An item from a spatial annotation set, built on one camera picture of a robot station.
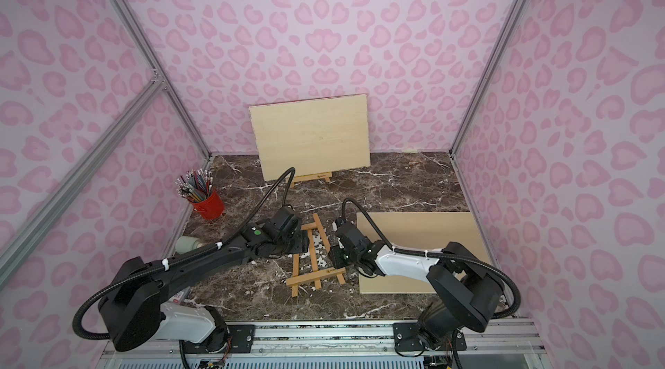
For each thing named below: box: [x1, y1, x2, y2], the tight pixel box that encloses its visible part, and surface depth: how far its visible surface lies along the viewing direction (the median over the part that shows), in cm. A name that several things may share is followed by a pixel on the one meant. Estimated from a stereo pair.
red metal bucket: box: [189, 190, 226, 221], surface depth 95 cm
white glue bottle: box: [174, 235, 204, 255], surface depth 86 cm
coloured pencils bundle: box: [174, 168, 214, 202], surface depth 94 cm
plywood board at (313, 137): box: [248, 93, 371, 182], surface depth 102 cm
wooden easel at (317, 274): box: [285, 213, 347, 298], surface depth 84 cm
